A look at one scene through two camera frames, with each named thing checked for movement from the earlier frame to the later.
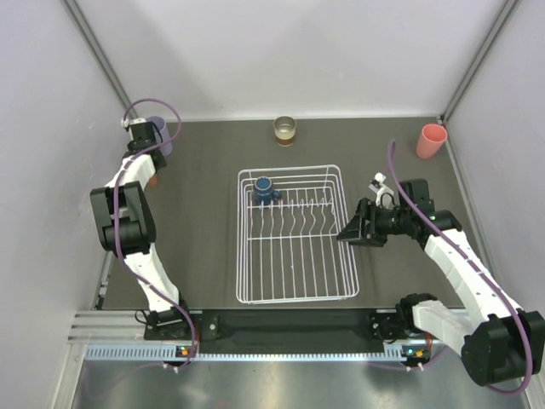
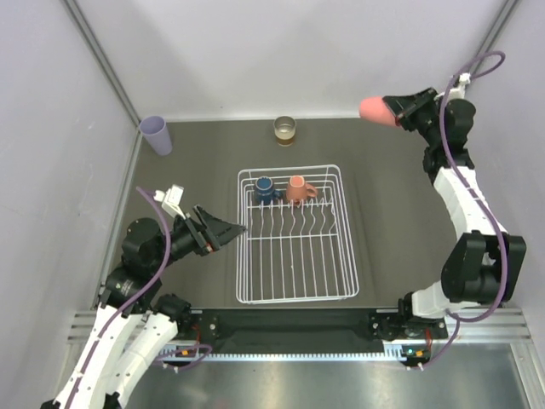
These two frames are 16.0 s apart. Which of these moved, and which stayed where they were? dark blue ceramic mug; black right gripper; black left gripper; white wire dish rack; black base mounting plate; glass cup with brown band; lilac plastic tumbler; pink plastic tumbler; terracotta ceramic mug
Moved: pink plastic tumbler; black left gripper; black right gripper; terracotta ceramic mug
Stayed: white wire dish rack; black base mounting plate; glass cup with brown band; dark blue ceramic mug; lilac plastic tumbler
